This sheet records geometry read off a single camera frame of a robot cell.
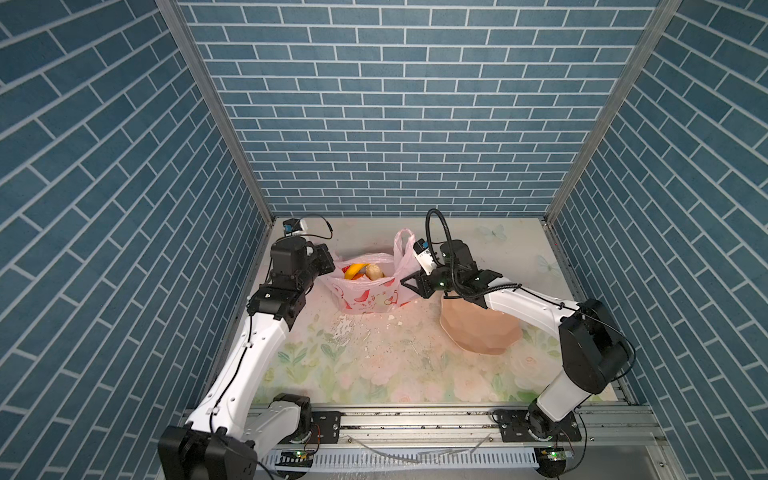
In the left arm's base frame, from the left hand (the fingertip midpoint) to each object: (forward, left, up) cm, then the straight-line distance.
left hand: (329, 245), depth 76 cm
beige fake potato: (+7, -11, -22) cm, 26 cm away
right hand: (-3, -19, -11) cm, 22 cm away
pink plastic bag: (-4, -14, -18) cm, 23 cm away
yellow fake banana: (+6, -4, -20) cm, 21 cm away
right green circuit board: (-43, -56, -27) cm, 76 cm away
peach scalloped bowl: (-13, -42, -24) cm, 50 cm away
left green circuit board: (-43, +8, -31) cm, 53 cm away
